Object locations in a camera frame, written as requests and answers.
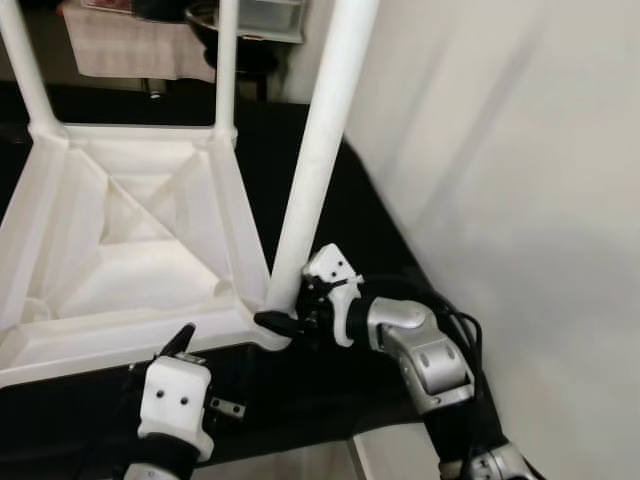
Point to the clear plastic storage box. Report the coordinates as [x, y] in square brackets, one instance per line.
[270, 15]

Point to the black wok pan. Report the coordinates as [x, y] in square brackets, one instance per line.
[198, 30]

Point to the pale patterned cloth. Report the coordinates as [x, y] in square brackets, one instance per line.
[130, 50]

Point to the white plastic children table top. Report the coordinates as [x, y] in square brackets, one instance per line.
[130, 280]

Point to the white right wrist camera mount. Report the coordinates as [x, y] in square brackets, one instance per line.
[330, 265]

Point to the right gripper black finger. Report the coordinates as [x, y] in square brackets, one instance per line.
[278, 324]

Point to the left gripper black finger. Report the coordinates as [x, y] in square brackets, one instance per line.
[180, 342]

